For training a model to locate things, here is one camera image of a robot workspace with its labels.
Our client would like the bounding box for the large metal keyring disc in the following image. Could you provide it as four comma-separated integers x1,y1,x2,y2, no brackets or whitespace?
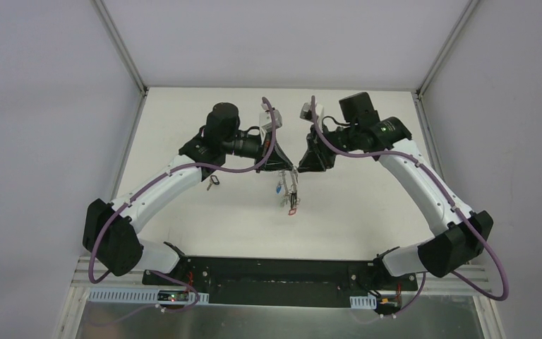
277,169,300,210

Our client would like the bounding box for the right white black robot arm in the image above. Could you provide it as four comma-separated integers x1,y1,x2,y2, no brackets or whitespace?
298,93,493,290

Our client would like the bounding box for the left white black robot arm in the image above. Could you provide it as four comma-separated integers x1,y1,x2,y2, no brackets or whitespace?
83,98,294,286

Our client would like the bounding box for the key with black tag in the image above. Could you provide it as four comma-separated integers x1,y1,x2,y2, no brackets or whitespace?
206,174,220,191

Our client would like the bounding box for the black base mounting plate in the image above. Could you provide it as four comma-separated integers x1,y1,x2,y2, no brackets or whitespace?
142,256,418,308

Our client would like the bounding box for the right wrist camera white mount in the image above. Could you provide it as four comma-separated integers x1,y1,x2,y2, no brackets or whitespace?
299,100,325,125

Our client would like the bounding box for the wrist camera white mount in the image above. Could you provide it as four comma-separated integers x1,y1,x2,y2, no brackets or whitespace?
258,103,283,133
299,100,325,125

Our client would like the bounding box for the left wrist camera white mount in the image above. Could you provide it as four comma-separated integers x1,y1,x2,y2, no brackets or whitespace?
258,103,283,133

